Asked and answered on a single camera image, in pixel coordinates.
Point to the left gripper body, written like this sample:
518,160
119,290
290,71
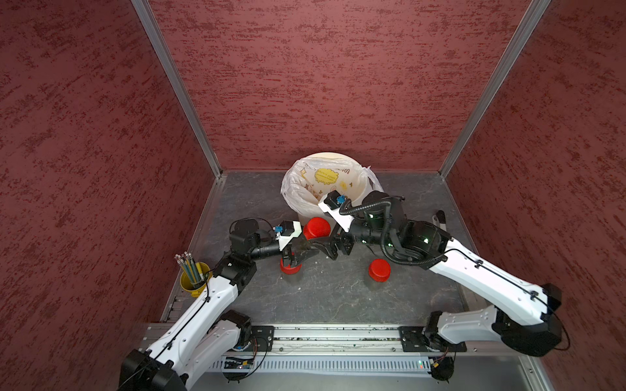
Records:
286,254

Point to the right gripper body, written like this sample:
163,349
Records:
363,230

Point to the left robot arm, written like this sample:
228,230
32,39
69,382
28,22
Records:
208,329

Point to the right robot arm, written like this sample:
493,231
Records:
520,314

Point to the grey black stapler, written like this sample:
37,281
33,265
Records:
439,219

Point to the white printed bin liner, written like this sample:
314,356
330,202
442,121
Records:
298,188

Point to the yellow pencil cup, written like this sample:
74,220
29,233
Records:
187,285

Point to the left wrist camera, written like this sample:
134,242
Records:
286,232

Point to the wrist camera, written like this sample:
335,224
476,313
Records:
331,204
286,232

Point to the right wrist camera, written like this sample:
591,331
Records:
331,204

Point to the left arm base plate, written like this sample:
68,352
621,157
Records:
260,338

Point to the aluminium mounting rail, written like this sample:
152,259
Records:
349,340

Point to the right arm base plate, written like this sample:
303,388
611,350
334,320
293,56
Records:
415,340

